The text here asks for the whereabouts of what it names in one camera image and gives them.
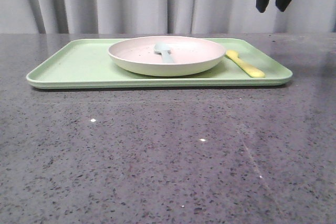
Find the cream round plate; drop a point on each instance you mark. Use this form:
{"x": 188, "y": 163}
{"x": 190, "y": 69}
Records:
{"x": 190, "y": 55}

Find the grey pleated curtain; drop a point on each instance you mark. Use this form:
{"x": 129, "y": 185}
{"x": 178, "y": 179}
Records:
{"x": 163, "y": 17}

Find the light blue plastic spoon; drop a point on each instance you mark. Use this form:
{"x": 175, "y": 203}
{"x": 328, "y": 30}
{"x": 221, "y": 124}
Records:
{"x": 164, "y": 50}

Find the light green rectangular tray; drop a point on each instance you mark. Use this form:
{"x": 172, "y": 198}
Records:
{"x": 86, "y": 63}

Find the yellow plastic fork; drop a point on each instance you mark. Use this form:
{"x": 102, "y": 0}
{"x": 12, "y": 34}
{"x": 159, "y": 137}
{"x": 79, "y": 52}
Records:
{"x": 249, "y": 69}

